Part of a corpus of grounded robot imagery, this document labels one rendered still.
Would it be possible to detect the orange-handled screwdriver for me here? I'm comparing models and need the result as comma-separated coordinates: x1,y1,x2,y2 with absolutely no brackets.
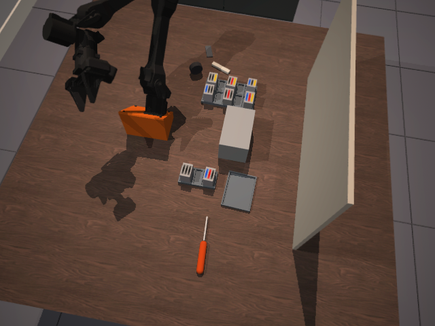
196,216,208,274

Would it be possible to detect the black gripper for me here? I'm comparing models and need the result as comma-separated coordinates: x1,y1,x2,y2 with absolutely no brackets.
65,47,110,112

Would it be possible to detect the black cylinder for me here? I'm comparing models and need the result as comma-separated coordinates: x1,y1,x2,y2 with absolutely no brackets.
189,62,203,75

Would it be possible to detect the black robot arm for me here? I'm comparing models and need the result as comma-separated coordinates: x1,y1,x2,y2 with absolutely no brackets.
42,0,179,116

